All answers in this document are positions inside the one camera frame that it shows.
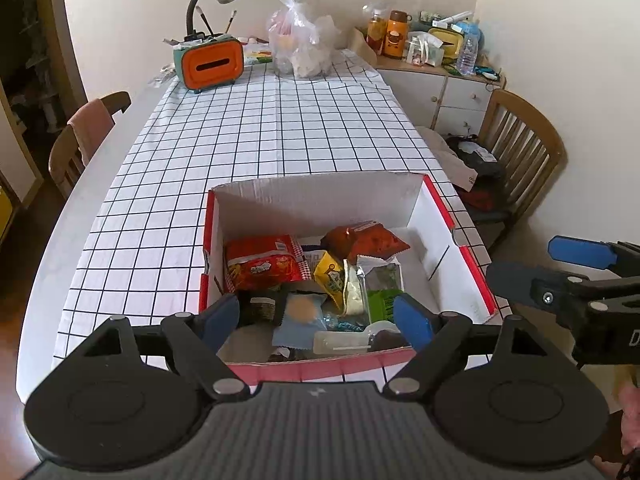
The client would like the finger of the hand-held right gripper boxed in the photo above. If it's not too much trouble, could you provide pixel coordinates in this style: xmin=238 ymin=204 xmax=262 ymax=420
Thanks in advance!
xmin=485 ymin=260 xmax=640 ymax=330
xmin=547 ymin=235 xmax=640 ymax=277

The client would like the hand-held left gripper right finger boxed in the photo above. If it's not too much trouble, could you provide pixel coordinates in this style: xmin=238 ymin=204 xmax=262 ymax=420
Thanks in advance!
xmin=382 ymin=292 xmax=583 ymax=401

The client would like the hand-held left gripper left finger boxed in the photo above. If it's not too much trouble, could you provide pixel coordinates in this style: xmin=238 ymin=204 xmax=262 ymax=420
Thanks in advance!
xmin=65 ymin=293 xmax=251 ymax=401

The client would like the green snack packet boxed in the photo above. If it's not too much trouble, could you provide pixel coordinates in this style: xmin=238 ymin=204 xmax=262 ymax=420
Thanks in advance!
xmin=356 ymin=255 xmax=407 ymax=327

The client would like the black snack packet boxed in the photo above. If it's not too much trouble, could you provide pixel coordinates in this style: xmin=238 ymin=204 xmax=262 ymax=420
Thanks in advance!
xmin=239 ymin=289 xmax=287 ymax=327

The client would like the cream snack packet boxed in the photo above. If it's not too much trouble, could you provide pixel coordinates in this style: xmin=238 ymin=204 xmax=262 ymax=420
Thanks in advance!
xmin=342 ymin=260 xmax=372 ymax=319

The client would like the small blue candy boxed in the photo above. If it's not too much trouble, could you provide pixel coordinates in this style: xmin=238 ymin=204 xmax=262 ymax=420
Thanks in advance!
xmin=324 ymin=312 xmax=367 ymax=335

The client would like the red striped snack packet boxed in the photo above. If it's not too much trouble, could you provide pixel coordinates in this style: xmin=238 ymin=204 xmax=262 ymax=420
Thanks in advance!
xmin=224 ymin=235 xmax=307 ymax=294

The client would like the dark maroon snack packet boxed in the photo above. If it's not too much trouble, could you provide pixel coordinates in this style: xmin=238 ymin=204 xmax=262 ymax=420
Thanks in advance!
xmin=267 ymin=346 xmax=302 ymax=364

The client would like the light blue snack packet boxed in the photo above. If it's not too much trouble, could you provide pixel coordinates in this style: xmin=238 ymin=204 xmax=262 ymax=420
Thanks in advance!
xmin=272 ymin=292 xmax=329 ymax=349

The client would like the orange-red chip bag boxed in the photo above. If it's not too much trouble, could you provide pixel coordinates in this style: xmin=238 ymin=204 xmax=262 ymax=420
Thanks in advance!
xmin=320 ymin=221 xmax=412 ymax=266

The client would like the yellow snack packet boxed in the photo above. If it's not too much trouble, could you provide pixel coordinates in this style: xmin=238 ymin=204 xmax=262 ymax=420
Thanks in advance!
xmin=313 ymin=251 xmax=347 ymax=314

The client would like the red and white cardboard box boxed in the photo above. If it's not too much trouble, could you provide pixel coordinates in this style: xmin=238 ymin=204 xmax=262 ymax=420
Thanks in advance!
xmin=198 ymin=170 xmax=501 ymax=382

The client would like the person's right hand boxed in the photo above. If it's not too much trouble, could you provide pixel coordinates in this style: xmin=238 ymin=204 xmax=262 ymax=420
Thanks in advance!
xmin=619 ymin=375 xmax=640 ymax=461

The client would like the wooden slatted chair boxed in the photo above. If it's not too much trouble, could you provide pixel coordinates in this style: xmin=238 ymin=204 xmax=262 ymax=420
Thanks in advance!
xmin=471 ymin=90 xmax=567 ymax=252

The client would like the black bag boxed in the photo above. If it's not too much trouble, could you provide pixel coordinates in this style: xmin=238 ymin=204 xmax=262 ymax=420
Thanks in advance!
xmin=445 ymin=135 xmax=507 ymax=212

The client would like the white cloth bag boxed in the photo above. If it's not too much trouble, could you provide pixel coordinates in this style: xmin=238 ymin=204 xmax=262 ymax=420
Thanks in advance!
xmin=416 ymin=126 xmax=482 ymax=192

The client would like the black and white checkered tablecloth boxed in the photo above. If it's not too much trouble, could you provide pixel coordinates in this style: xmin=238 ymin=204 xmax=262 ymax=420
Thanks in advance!
xmin=52 ymin=47 xmax=501 ymax=387

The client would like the white cabinet with drawers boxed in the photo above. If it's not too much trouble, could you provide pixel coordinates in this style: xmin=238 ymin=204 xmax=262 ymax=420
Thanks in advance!
xmin=349 ymin=25 xmax=507 ymax=137

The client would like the wooden chair with pink cloth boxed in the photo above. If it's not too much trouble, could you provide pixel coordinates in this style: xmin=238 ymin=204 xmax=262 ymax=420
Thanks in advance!
xmin=48 ymin=91 xmax=132 ymax=199

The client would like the clear water bottle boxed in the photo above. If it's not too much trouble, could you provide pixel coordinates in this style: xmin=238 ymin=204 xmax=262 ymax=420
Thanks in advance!
xmin=457 ymin=22 xmax=482 ymax=77

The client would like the pink cloth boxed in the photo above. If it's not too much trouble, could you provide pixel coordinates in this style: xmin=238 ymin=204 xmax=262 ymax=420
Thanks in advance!
xmin=67 ymin=99 xmax=117 ymax=167

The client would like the yellow tissue box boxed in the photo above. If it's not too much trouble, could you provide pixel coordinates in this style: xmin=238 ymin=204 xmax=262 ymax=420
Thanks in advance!
xmin=428 ymin=27 xmax=466 ymax=57

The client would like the orange and teal tissue box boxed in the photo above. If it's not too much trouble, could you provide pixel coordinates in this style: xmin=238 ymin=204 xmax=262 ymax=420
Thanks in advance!
xmin=173 ymin=34 xmax=245 ymax=94

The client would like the white tube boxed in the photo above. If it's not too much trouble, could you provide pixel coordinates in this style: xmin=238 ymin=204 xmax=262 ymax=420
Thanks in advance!
xmin=432 ymin=10 xmax=474 ymax=27

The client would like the green and yellow flat packet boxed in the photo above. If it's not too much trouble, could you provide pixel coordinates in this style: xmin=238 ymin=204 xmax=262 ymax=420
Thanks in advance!
xmin=243 ymin=44 xmax=274 ymax=66

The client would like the orange thermos bottle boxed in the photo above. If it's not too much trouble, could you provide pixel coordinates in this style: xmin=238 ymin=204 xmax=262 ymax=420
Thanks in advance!
xmin=383 ymin=10 xmax=411 ymax=59

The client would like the brown paper bag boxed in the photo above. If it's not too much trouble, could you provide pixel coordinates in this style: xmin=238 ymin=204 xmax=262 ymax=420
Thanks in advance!
xmin=347 ymin=27 xmax=377 ymax=67

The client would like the yellow liquid bottle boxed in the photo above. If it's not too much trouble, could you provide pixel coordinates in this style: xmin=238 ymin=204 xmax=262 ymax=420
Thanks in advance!
xmin=367 ymin=6 xmax=389 ymax=54

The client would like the clear plastic bag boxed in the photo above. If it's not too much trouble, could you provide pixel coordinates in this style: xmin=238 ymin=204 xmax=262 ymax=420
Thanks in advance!
xmin=266 ymin=0 xmax=342 ymax=79

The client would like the white handled bag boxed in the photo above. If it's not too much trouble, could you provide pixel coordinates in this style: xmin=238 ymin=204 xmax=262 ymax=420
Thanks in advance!
xmin=405 ymin=31 xmax=444 ymax=68

